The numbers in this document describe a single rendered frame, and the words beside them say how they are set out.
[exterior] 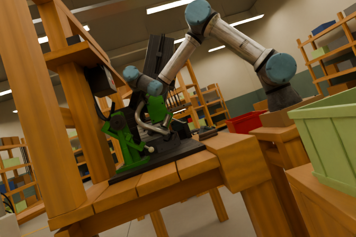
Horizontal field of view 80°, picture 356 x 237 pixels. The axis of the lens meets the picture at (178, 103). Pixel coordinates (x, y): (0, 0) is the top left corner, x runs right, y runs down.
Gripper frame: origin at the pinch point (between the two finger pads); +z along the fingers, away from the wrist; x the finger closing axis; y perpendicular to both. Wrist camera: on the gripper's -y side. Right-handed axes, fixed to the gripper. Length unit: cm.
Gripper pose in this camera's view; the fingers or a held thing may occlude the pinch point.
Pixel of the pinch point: (142, 102)
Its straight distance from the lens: 132.7
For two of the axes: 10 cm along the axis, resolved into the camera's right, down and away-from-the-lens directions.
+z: 0.5, 3.6, 9.3
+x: -9.0, -3.9, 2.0
